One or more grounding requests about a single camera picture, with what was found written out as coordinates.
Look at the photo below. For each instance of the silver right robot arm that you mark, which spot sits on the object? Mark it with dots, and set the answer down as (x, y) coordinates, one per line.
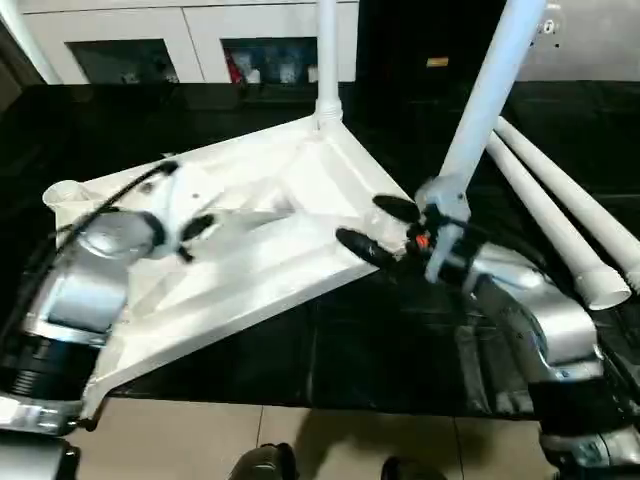
(550, 320)

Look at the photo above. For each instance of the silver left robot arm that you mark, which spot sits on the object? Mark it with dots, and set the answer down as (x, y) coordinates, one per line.
(80, 290)

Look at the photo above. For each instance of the white cabinet with glass doors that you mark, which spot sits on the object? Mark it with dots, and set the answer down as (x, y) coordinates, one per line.
(180, 45)

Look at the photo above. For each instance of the grey cushion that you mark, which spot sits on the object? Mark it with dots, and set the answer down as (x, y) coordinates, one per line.
(590, 45)

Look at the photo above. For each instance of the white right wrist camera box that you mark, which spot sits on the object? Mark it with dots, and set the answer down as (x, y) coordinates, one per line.
(445, 200)

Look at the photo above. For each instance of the small yellow label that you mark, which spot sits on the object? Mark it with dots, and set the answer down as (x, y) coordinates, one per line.
(437, 62)

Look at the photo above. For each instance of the black work mat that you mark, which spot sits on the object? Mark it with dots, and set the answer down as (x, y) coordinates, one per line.
(400, 350)

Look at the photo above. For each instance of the dark right robot foot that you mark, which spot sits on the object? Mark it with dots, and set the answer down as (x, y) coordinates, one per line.
(412, 470)

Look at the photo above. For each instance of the white plastic table top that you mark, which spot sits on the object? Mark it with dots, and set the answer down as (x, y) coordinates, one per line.
(270, 230)

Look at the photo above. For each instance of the white plastic table leg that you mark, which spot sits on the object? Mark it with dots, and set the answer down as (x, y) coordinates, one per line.
(550, 230)
(490, 90)
(590, 205)
(327, 60)

